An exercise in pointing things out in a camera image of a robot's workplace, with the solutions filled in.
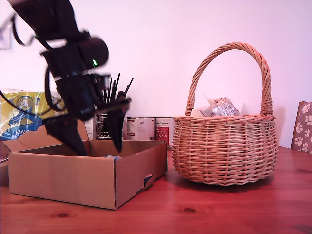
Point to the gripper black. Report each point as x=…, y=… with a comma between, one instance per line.
x=78, y=97

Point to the green bag of Easter eggs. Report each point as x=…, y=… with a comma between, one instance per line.
x=112, y=156

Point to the white bag of Easter eggs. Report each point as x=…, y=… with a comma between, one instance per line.
x=221, y=108

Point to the small white carton box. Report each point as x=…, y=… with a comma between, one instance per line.
x=89, y=131

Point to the brown cardboard box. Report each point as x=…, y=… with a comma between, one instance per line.
x=61, y=178

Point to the white label food can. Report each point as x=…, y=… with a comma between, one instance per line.
x=140, y=129

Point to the thin black stick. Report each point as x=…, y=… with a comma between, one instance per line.
x=129, y=85
x=111, y=87
x=117, y=84

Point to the red label food can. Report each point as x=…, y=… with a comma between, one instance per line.
x=164, y=131

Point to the yellow blue paper towel pack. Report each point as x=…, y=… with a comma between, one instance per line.
x=22, y=114

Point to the pale paper stack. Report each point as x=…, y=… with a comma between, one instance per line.
x=4, y=159

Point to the paw print chair backrest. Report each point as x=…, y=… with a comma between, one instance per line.
x=303, y=129

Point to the white wall switch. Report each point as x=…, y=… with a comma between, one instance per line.
x=5, y=42

